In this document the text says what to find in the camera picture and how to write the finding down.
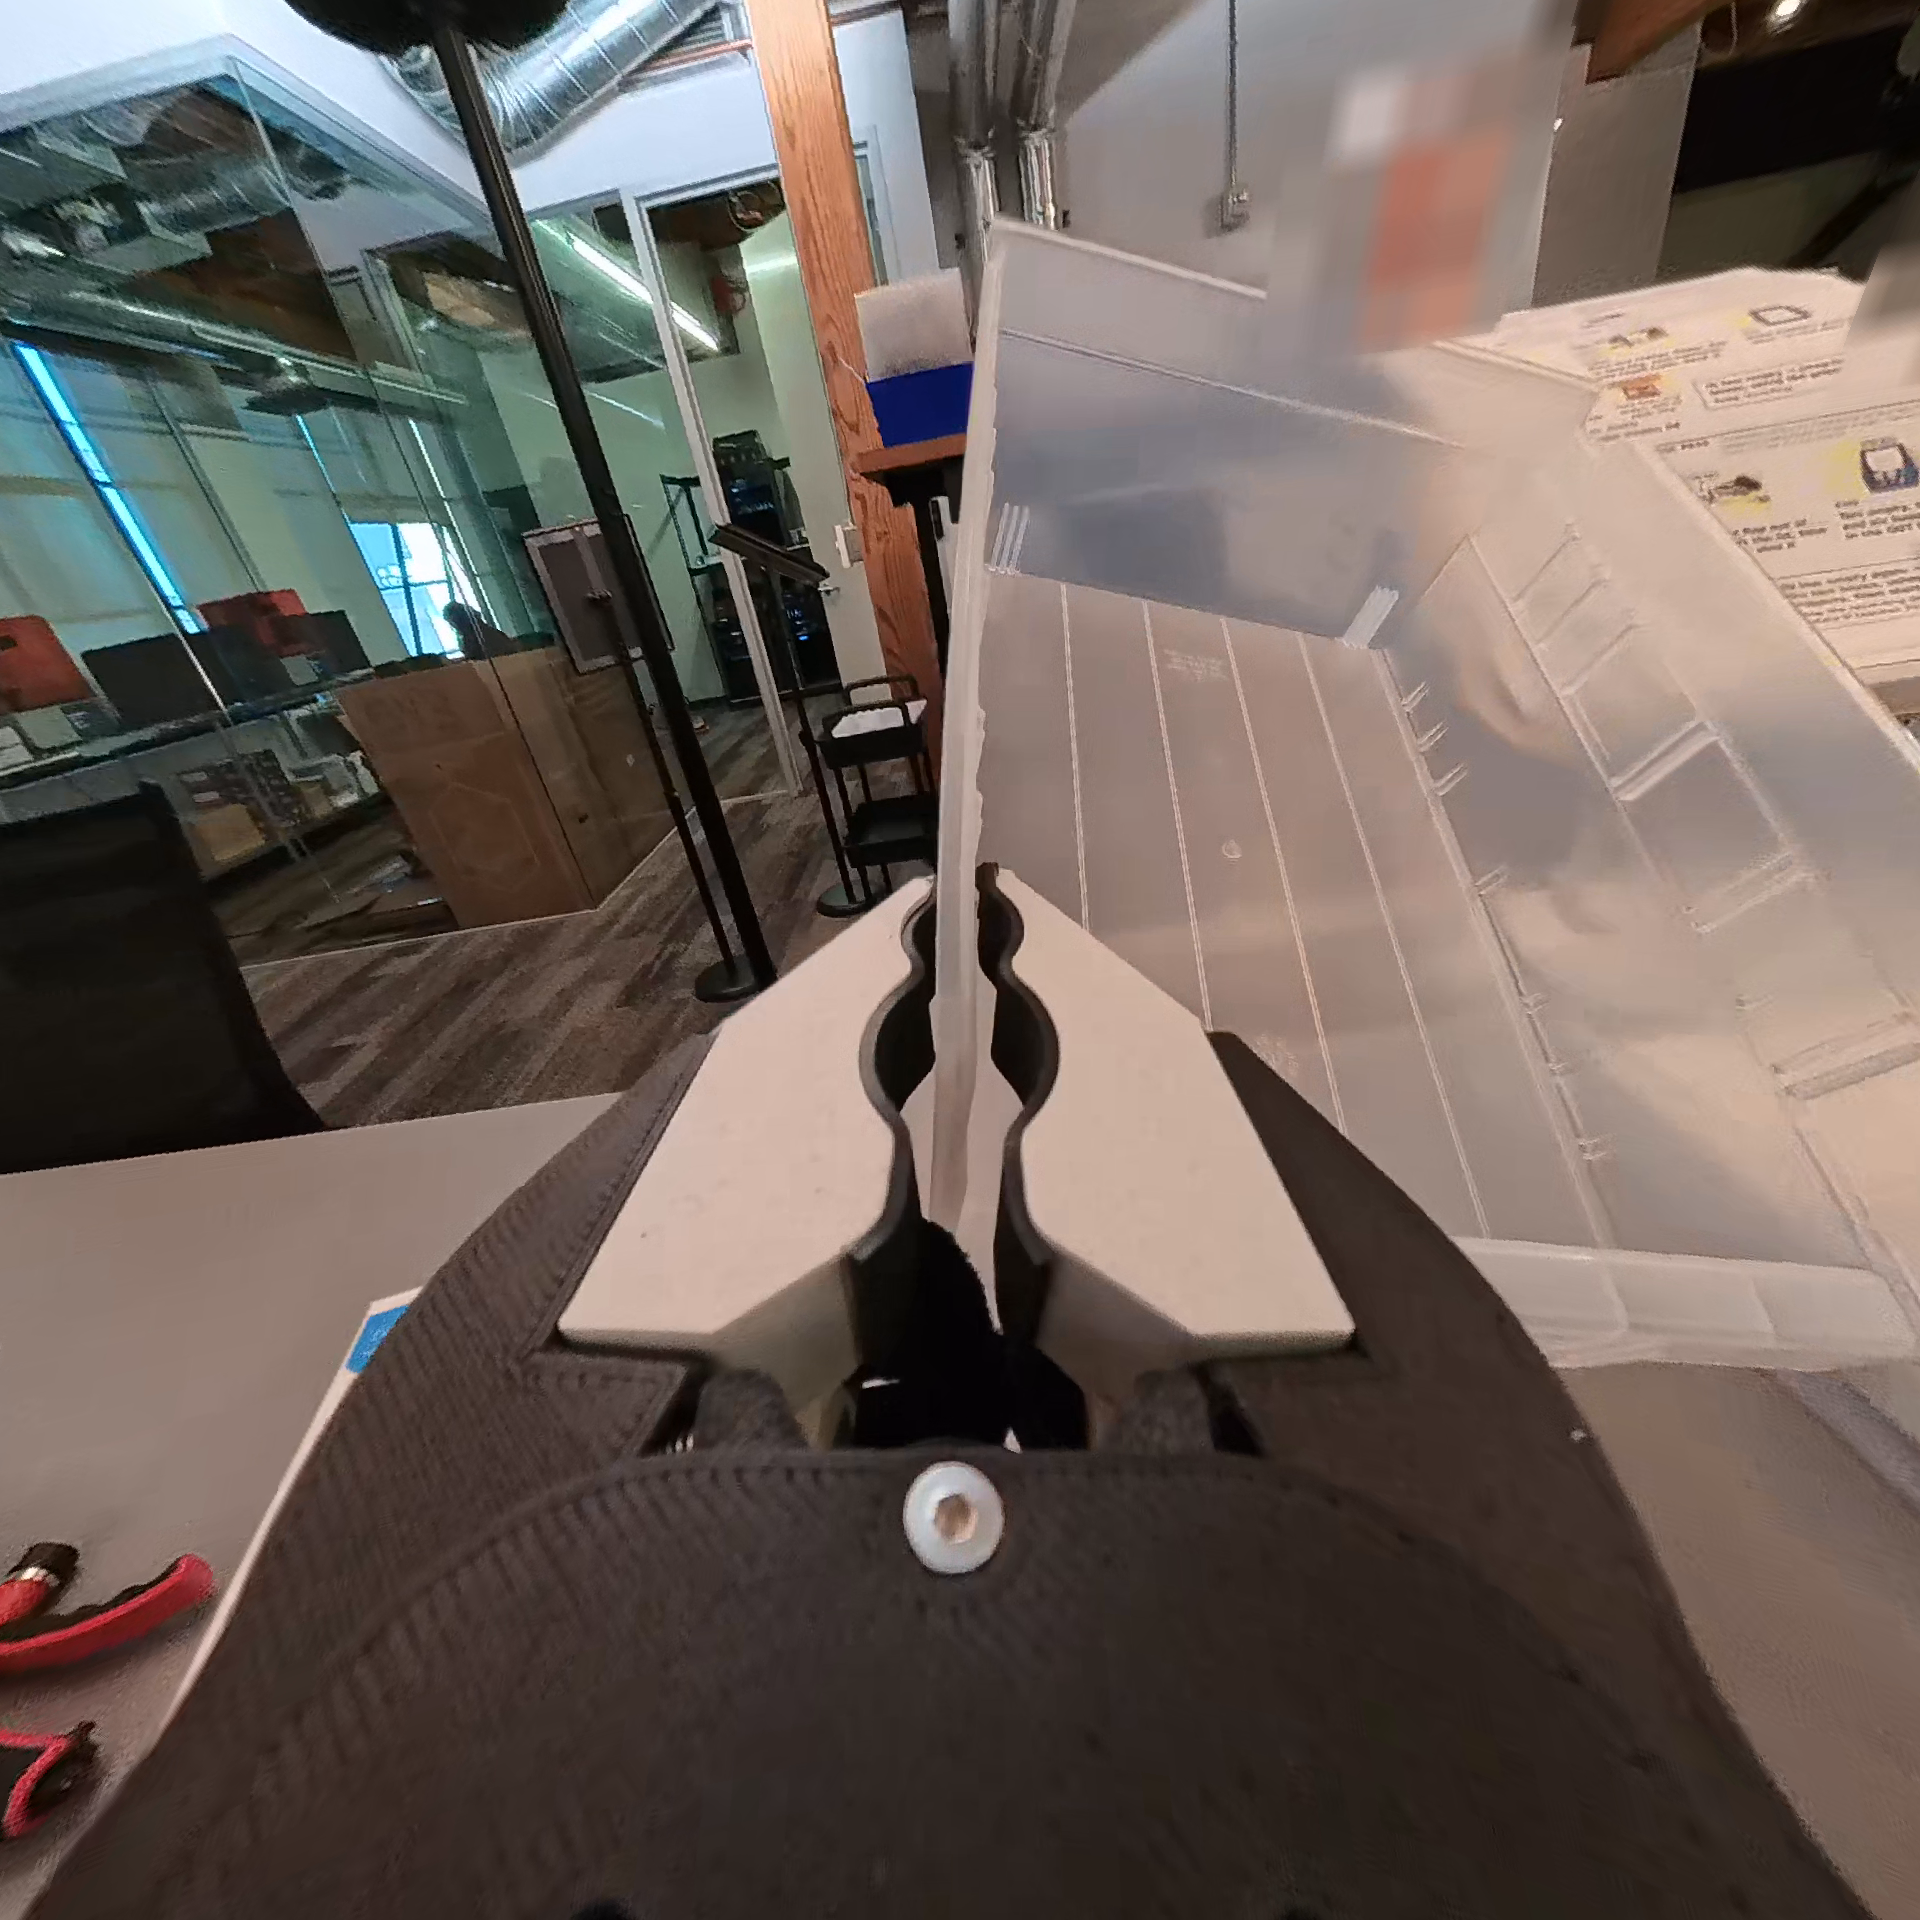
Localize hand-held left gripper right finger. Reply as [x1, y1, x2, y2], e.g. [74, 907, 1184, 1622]
[975, 863, 1363, 1454]

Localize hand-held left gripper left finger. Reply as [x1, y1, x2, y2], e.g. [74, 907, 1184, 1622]
[555, 880, 944, 1451]

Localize clear plastic bin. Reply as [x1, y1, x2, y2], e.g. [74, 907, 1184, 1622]
[930, 215, 1920, 1375]

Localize black cart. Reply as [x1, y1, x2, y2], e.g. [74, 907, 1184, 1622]
[794, 675, 944, 920]

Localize wooden cabinet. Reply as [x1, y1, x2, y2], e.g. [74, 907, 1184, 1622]
[338, 648, 676, 933]

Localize black office chair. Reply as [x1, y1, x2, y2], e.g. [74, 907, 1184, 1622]
[0, 782, 328, 1180]

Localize black server rack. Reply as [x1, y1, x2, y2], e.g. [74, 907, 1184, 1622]
[706, 427, 844, 709]

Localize black pole stand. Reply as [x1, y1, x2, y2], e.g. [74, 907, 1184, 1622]
[280, 0, 781, 1006]

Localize blue storage bin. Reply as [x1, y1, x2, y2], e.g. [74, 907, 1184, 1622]
[856, 271, 980, 451]

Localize wooden pillar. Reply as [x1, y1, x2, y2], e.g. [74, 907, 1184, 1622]
[741, 0, 965, 723]

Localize printed instruction sheet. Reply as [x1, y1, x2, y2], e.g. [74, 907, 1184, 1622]
[1464, 267, 1920, 678]

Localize glass partition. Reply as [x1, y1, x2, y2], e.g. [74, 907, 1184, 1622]
[0, 37, 889, 963]

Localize red-handled pliers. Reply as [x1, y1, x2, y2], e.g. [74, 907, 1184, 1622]
[0, 1544, 218, 1680]

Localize red-handled tool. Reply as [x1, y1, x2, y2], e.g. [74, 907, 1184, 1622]
[0, 1718, 103, 1843]

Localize silver air duct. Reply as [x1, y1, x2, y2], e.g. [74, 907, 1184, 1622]
[375, 0, 722, 154]

